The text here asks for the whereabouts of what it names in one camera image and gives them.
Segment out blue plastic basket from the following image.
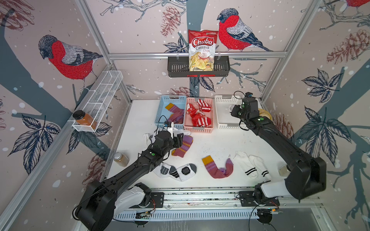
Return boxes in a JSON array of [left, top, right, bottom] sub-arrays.
[[155, 95, 187, 130]]

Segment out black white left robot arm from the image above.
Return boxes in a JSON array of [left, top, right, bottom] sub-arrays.
[[72, 131, 184, 231]]

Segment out red santa pattern sock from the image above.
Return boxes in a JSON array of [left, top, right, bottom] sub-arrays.
[[191, 113, 212, 128]]

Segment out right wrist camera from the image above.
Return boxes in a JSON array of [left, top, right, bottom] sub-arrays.
[[244, 92, 253, 98]]

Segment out red snowflake sock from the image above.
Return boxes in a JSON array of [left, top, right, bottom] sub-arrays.
[[186, 103, 198, 118]]

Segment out glass jar amber contents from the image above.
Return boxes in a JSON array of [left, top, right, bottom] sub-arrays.
[[114, 152, 129, 167]]

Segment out red Chuba cassava chips bag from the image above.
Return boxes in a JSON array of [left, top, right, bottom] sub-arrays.
[[188, 30, 218, 71]]

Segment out black wall-mounted wire basket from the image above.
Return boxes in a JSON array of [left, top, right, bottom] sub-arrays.
[[167, 56, 230, 78]]

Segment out pink plastic basket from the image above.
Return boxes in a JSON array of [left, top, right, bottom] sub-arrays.
[[184, 97, 215, 133]]

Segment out purple yellow sock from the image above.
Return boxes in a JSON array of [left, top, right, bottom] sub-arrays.
[[202, 156, 234, 179], [168, 111, 184, 124], [165, 103, 184, 115]]

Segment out orange spice jar black lid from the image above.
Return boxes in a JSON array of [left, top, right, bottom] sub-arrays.
[[72, 110, 97, 130]]

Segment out white plastic basket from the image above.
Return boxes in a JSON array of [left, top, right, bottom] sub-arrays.
[[214, 95, 242, 130]]

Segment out purple striped short sock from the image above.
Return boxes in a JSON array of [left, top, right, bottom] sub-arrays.
[[172, 135, 193, 158]]

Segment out purple yellow sock top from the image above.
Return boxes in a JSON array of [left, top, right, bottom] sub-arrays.
[[168, 111, 184, 124]]

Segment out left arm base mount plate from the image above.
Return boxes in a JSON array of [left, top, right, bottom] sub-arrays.
[[138, 192, 164, 209]]

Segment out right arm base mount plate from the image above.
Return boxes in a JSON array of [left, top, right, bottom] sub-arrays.
[[236, 191, 280, 207]]

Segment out purple yellow sock bottom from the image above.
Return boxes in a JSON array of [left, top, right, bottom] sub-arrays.
[[202, 156, 234, 179]]

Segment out red white striped sock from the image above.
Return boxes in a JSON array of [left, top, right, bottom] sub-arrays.
[[197, 99, 212, 112]]

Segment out clear acrylic wall shelf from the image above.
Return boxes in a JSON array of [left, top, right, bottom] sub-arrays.
[[72, 70, 123, 133]]

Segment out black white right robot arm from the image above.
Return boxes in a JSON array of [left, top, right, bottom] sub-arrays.
[[231, 92, 327, 204]]

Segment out white black-striped sock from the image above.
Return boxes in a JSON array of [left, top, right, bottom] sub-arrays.
[[249, 155, 271, 182], [143, 128, 191, 146], [234, 151, 258, 180]]

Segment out white grey patterned sock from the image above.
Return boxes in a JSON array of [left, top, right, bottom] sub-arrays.
[[153, 163, 197, 182]]

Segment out yellow bowl with buns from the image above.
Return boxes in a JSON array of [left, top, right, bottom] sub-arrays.
[[258, 108, 273, 121]]

